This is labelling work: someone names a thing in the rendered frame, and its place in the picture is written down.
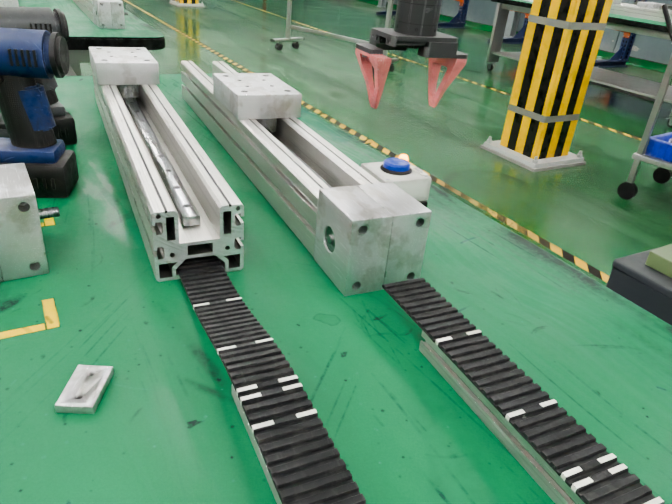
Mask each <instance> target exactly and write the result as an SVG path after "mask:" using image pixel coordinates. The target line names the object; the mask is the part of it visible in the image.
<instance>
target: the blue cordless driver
mask: <svg viewBox="0 0 672 504"><path fill-rule="evenodd" d="M68 71H69V50H68V45H67V42H66V40H65V38H64V37H62V36H61V34H60V33H59V32H52V33H51V35H50V33H49V32H48V31H47V30H34V29H18V28H2V27H0V111H1V114H2V117H3V120H4V123H5V126H6V129H7V132H8V135H9V138H4V137H0V165H4V164H15V163H24V164H25V166H26V169H27V172H28V175H29V178H30V181H31V184H32V187H33V190H34V192H35V196H36V198H65V197H68V196H69V195H70V193H71V191H72V189H73V188H74V186H75V184H76V183H77V181H78V178H79V176H78V169H77V161H76V155H75V153H74V151H72V150H65V149H66V148H65V143H64V141H63V140H61V139H56V137H55V134H54V131H53V128H54V126H56V123H55V120H54V117H53V114H52V111H51V107H50V104H49V101H48V98H47V95H46V92H45V89H44V86H43V85H40V83H36V81H35V78H42V79H52V78H53V77H54V75H55V77H56V78H64V77H65V74H66V75H67V74H68Z"/></svg>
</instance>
